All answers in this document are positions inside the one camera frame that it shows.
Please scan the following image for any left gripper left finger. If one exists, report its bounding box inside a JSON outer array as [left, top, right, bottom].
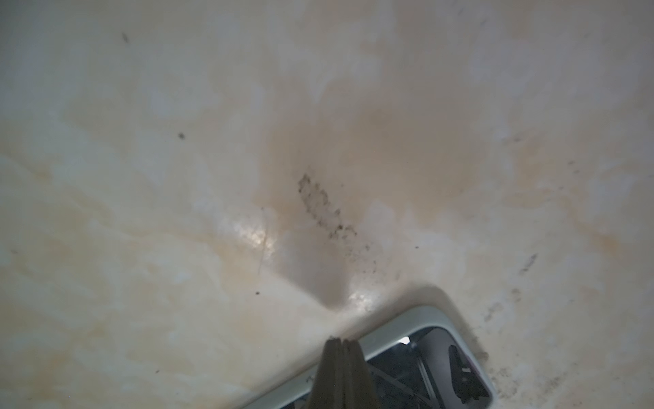
[[307, 338, 344, 409]]

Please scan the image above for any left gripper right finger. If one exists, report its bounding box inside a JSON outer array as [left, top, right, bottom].
[[343, 340, 381, 409]]

